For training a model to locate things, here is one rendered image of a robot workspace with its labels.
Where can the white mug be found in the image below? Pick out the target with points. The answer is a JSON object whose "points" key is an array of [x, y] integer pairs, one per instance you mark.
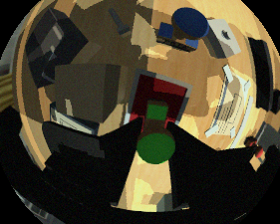
{"points": [[268, 137]]}

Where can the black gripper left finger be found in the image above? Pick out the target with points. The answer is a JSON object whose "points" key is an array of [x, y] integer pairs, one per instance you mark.
{"points": [[110, 154]]}

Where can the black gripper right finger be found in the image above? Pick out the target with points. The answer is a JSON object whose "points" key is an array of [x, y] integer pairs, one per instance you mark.
{"points": [[194, 165]]}

